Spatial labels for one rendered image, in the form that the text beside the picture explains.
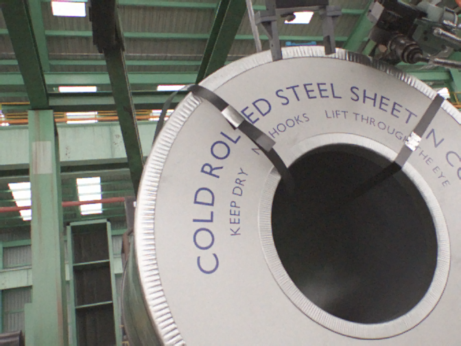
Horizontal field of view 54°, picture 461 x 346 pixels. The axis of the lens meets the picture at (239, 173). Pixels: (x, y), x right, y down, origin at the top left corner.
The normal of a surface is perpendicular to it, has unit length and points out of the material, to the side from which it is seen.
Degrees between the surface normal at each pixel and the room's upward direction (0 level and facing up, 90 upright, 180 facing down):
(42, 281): 90
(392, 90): 90
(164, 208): 90
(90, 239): 90
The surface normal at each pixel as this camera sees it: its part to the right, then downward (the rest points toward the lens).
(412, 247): -0.96, -0.15
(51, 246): 0.26, -0.36
